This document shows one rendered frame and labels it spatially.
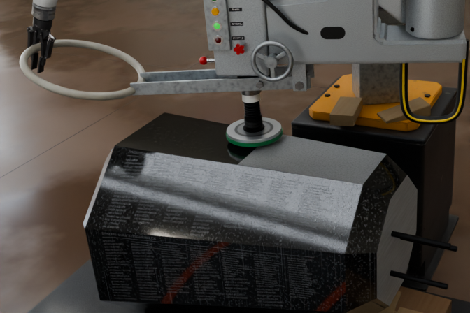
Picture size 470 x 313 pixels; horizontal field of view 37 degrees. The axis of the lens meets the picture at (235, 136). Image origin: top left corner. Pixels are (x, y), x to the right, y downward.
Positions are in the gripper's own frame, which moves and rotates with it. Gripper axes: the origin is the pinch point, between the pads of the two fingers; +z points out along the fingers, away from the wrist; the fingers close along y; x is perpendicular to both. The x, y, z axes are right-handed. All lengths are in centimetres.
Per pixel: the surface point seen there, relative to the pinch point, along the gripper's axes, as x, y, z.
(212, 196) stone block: -11, 94, 11
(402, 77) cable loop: 28, 136, -44
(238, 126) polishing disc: 18, 85, -4
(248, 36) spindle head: 5, 85, -45
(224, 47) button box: 1, 78, -39
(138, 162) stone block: -6, 58, 17
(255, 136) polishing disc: 11, 95, -6
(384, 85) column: 81, 122, -18
